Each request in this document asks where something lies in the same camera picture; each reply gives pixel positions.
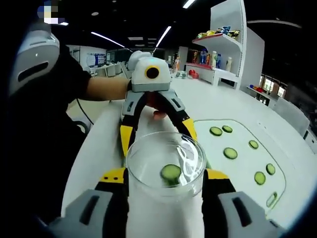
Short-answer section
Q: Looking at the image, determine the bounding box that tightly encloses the white chest-worn device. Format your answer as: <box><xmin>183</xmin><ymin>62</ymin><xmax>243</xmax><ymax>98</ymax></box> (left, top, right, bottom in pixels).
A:
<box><xmin>9</xmin><ymin>23</ymin><xmax>60</xmax><ymax>98</ymax></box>

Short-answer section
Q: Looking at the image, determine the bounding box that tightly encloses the thin grey cable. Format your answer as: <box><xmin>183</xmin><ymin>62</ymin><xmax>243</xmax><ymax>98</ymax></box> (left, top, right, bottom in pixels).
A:
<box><xmin>76</xmin><ymin>98</ymin><xmax>96</xmax><ymax>124</ymax></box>

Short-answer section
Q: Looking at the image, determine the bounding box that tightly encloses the row of drink bottles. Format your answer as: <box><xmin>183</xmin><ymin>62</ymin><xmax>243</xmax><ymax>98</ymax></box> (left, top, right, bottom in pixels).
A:
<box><xmin>192</xmin><ymin>48</ymin><xmax>234</xmax><ymax>72</ymax></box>

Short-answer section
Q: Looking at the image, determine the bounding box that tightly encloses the long ceiling light strip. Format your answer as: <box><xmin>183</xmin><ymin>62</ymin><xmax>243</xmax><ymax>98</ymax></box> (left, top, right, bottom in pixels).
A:
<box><xmin>91</xmin><ymin>31</ymin><xmax>126</xmax><ymax>48</ymax></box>
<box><xmin>155</xmin><ymin>26</ymin><xmax>172</xmax><ymax>48</ymax></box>

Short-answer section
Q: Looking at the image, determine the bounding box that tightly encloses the person's left hand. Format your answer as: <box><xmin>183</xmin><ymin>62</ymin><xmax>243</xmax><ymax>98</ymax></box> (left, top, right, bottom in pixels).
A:
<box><xmin>145</xmin><ymin>92</ymin><xmax>168</xmax><ymax>121</ymax></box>

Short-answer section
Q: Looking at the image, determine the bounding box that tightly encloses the low white cabinet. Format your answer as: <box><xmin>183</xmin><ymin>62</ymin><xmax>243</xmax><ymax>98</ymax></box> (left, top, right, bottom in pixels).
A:
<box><xmin>246</xmin><ymin>84</ymin><xmax>279</xmax><ymax>108</ymax></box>

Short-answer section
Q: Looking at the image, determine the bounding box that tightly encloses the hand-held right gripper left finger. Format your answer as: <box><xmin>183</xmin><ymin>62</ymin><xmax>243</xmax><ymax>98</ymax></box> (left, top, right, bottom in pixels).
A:
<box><xmin>47</xmin><ymin>167</ymin><xmax>130</xmax><ymax>238</ymax></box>

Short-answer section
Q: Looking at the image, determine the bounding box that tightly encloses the clear glass petri dish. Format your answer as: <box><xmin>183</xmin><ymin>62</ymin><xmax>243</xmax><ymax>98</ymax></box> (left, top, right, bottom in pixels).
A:
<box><xmin>127</xmin><ymin>138</ymin><xmax>206</xmax><ymax>198</ymax></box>

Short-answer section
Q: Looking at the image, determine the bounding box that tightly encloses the white display shelf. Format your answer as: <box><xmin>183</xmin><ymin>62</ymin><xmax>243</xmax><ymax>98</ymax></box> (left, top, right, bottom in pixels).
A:
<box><xmin>192</xmin><ymin>0</ymin><xmax>265</xmax><ymax>90</ymax></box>

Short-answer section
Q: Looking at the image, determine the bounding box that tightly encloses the pile of snack packets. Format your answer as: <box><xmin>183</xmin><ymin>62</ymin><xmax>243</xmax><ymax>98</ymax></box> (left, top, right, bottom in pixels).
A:
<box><xmin>197</xmin><ymin>26</ymin><xmax>241</xmax><ymax>40</ymax></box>

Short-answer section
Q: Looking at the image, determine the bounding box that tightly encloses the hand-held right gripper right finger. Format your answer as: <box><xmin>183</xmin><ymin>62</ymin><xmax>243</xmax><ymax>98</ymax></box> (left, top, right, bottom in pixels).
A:
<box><xmin>202</xmin><ymin>168</ymin><xmax>282</xmax><ymax>238</ymax></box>

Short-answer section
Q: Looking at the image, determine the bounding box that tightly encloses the white green-rimmed cutting board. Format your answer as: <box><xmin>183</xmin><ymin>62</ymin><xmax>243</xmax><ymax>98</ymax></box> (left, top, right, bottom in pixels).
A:
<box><xmin>193</xmin><ymin>119</ymin><xmax>287</xmax><ymax>209</ymax></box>

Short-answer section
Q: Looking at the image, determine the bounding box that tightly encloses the person's dark clothed body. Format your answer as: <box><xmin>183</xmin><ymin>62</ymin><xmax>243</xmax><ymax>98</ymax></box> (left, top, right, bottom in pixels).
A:
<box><xmin>0</xmin><ymin>47</ymin><xmax>93</xmax><ymax>224</ymax></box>

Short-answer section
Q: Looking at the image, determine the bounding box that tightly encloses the clear glass bowl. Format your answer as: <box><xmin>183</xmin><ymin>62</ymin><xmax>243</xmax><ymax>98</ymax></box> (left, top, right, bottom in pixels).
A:
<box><xmin>125</xmin><ymin>131</ymin><xmax>208</xmax><ymax>198</ymax></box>

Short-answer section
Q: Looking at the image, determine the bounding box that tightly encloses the single round cucumber piece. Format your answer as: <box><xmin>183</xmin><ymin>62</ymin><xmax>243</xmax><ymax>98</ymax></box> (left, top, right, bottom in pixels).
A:
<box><xmin>160</xmin><ymin>164</ymin><xmax>182</xmax><ymax>186</ymax></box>

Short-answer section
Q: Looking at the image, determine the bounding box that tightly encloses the group of cucumber slices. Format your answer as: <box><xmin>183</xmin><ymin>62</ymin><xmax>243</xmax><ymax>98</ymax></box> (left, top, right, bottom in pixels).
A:
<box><xmin>210</xmin><ymin>125</ymin><xmax>276</xmax><ymax>185</ymax></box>

